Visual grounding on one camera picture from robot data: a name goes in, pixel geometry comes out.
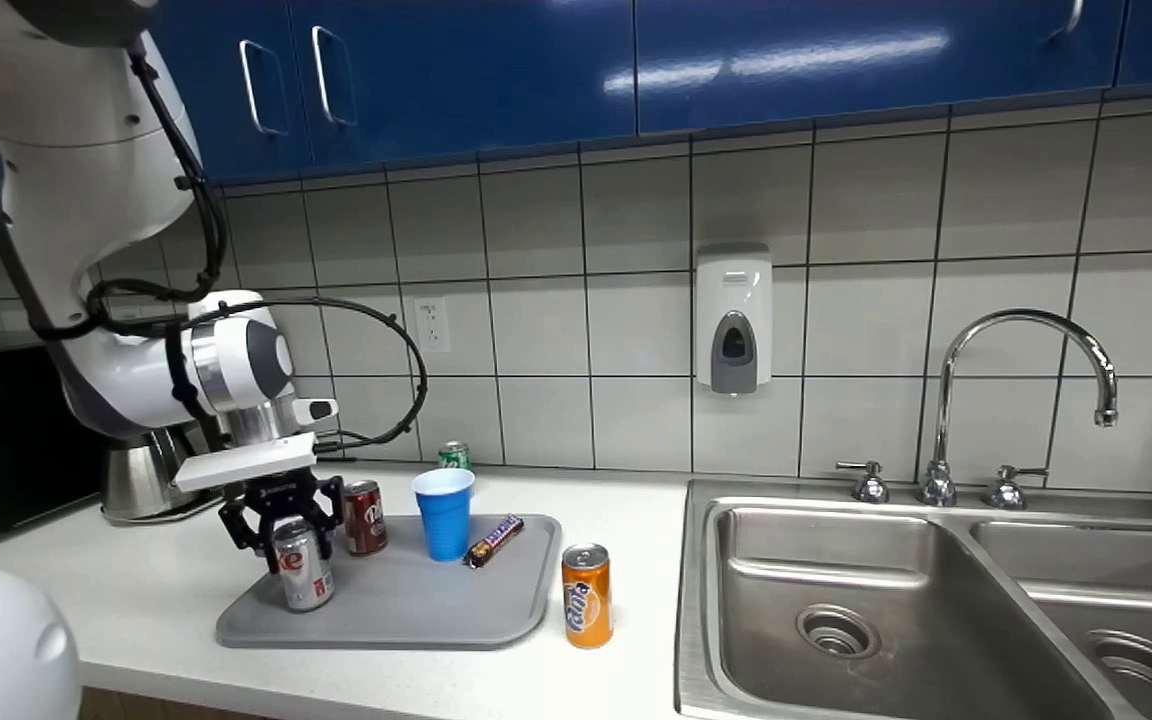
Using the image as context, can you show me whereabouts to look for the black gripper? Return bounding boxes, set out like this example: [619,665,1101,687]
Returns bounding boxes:
[217,466,348,563]

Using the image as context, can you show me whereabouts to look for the silver soda can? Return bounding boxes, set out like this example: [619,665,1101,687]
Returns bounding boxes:
[267,515,341,614]

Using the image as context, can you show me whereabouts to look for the dark red soda can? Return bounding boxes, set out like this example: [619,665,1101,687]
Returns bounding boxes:
[341,474,390,558]

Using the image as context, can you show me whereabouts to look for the orange soda can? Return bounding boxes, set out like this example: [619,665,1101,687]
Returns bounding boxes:
[559,539,615,651]

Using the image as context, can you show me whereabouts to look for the grey plastic tray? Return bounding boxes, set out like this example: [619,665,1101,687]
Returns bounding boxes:
[210,513,568,651]

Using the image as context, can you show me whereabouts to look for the steel coffee carafe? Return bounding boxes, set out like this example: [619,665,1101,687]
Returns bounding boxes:
[100,441,210,526]

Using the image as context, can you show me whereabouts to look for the blue plastic cup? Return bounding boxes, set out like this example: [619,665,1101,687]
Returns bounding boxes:
[410,464,478,563]

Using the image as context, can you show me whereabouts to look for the brown candy bar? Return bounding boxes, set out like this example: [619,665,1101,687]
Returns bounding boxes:
[462,513,528,573]

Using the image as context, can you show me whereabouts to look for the black microwave oven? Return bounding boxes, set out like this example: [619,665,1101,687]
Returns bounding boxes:
[0,339,113,553]

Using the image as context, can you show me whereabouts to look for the stainless steel double sink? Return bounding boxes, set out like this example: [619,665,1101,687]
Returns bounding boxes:
[671,481,1152,720]

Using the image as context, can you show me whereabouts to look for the chrome gooseneck faucet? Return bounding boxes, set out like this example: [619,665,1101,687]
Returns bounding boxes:
[914,306,1123,507]

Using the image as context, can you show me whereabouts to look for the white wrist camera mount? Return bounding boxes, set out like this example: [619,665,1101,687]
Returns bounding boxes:
[170,431,321,501]

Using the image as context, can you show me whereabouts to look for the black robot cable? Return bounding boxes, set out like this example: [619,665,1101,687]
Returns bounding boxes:
[0,37,431,455]

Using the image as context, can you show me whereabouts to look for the white wall outlet plate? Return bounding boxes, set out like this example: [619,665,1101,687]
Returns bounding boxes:
[407,293,461,361]

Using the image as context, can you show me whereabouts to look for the silver cabinet door handle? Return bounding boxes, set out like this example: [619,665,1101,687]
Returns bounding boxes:
[235,37,293,139]
[306,19,356,133]

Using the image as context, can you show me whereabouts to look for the white wall soap dispenser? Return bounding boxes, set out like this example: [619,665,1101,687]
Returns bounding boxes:
[693,247,775,397]

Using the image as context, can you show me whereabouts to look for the chrome faucet handle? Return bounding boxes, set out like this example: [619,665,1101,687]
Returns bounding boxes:
[978,460,1053,513]
[832,455,894,507]

